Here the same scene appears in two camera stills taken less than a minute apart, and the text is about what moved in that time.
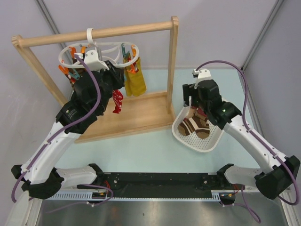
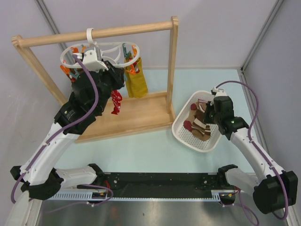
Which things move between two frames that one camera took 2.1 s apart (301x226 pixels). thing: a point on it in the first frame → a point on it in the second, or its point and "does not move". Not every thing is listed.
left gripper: [115, 74] does not move
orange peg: [132, 69] does not move
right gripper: [189, 90] → [209, 107]
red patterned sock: [117, 97] does not move
